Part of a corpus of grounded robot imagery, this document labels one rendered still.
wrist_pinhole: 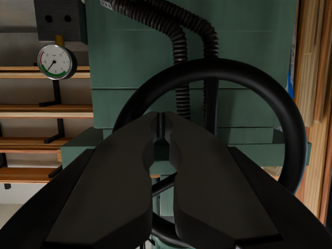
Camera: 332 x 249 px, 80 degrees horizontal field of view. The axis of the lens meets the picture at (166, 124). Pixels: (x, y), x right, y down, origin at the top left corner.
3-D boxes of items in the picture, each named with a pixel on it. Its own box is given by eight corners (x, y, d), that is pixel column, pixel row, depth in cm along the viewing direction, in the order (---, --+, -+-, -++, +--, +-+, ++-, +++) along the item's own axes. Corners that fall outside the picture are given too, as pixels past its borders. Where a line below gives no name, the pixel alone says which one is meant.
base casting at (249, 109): (288, 88, 45) (284, 127, 47) (216, 85, 102) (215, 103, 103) (88, 88, 44) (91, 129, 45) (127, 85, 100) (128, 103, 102)
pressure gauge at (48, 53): (68, 32, 35) (73, 79, 37) (77, 37, 39) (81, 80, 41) (32, 31, 35) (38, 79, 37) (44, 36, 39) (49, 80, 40)
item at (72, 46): (76, -6, 36) (80, 41, 38) (96, 16, 48) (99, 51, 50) (28, -7, 36) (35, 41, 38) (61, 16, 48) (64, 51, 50)
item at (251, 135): (274, 127, 47) (272, 143, 48) (238, 113, 68) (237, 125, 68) (102, 129, 45) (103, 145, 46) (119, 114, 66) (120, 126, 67)
